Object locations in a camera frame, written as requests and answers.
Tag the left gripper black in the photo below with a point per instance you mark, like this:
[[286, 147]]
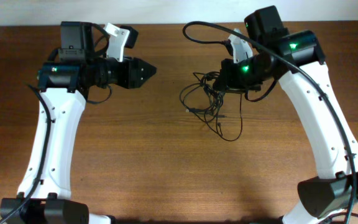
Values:
[[127, 72]]

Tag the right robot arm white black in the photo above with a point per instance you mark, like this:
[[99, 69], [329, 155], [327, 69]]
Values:
[[297, 63]]

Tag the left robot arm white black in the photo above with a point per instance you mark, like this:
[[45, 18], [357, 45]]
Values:
[[89, 55]]

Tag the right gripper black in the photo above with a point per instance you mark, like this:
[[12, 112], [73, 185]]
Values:
[[228, 80]]

